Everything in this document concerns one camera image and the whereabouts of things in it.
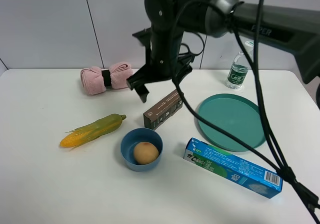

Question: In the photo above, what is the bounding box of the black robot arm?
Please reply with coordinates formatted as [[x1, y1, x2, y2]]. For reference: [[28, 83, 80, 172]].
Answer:
[[126, 0, 320, 102]]

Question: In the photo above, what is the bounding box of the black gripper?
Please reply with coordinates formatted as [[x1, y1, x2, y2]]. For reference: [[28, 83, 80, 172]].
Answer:
[[126, 0, 208, 103]]

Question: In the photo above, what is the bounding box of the blue toothpaste box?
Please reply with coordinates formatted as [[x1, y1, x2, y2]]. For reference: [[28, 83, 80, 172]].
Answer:
[[184, 138, 283, 199]]

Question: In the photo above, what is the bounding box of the toy corn cob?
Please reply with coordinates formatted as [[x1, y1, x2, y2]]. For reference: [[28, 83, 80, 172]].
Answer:
[[59, 114, 127, 148]]

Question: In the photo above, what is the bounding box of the blue bowl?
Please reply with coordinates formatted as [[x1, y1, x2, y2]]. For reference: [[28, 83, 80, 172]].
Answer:
[[120, 128, 163, 172]]

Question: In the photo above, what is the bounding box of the black cable bundle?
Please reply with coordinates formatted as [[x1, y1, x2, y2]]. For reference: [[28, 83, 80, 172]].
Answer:
[[171, 0, 320, 224]]

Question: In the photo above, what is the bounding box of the tan round fruit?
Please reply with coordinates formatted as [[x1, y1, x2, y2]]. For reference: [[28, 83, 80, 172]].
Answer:
[[133, 142, 159, 165]]

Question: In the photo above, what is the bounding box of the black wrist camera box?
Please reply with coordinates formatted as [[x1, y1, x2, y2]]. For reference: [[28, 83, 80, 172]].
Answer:
[[132, 28, 151, 48]]

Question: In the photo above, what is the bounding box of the brown cardboard box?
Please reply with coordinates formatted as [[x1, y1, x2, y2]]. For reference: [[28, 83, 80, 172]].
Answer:
[[143, 90, 183, 130]]

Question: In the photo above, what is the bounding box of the pink rolled towel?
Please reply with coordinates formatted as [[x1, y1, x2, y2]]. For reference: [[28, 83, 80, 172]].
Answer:
[[80, 62, 133, 95]]

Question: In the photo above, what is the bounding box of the teal round plate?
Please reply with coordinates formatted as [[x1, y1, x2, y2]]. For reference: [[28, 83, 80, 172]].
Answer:
[[197, 94, 266, 152]]

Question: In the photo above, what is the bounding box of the clear water bottle green label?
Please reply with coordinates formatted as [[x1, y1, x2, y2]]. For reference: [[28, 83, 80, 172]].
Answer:
[[225, 50, 251, 89]]

